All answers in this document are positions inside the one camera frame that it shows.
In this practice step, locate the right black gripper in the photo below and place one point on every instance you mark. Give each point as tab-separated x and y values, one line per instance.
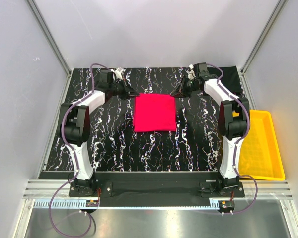
185	87

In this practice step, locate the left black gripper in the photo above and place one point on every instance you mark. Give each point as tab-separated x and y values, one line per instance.
124	88

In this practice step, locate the pink t shirt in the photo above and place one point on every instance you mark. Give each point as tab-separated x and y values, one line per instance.
154	112

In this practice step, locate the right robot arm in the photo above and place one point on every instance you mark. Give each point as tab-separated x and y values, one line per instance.
233	122

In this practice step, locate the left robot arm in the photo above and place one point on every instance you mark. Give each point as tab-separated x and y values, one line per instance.
74	125

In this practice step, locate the folded black t shirt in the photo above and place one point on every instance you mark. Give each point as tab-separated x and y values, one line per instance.
231	80

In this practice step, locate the yellow plastic bin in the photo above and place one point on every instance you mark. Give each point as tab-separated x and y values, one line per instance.
260	155

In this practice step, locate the left connector block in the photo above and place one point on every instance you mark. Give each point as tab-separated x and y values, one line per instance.
93	202

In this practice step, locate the connector block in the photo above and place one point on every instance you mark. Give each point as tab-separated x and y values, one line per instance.
229	205
93	202

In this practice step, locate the right connector block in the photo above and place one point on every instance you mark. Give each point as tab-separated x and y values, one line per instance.
229	205

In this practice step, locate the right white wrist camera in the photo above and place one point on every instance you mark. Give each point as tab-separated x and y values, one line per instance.
190	72

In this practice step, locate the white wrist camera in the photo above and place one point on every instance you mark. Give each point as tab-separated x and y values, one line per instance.
190	72
118	74

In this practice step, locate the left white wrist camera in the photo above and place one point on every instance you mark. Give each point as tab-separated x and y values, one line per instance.
118	74

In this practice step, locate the right aluminium frame post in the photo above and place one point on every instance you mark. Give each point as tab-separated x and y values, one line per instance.
264	33

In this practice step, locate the aluminium frame post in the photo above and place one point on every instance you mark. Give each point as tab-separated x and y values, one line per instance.
264	33
48	35

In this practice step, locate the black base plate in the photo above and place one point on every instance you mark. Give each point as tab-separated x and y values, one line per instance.
123	184

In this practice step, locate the slotted cable duct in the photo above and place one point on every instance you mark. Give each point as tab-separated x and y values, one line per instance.
133	202

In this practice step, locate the left aluminium frame post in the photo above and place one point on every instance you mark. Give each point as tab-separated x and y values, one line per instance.
48	35

